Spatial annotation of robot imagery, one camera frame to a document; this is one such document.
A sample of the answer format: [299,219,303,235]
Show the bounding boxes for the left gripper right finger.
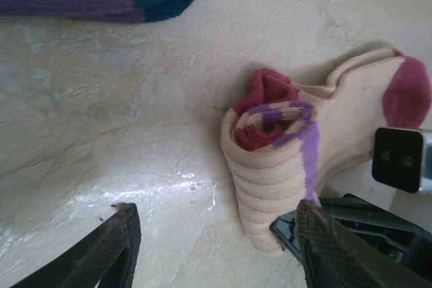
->
[295,199,382,288]

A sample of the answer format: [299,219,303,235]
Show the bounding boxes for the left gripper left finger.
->
[0,202,142,288]

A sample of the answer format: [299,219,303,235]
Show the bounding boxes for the beige sock purple stripes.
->
[221,48,432,258]

